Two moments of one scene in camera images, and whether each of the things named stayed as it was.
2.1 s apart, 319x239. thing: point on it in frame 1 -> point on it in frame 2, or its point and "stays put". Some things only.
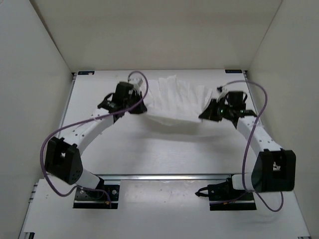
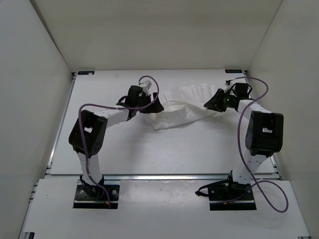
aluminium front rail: [162, 178] stays put
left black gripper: [141, 108] -> [156, 107]
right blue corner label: [233, 71] stays put
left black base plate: [89, 199] stays put
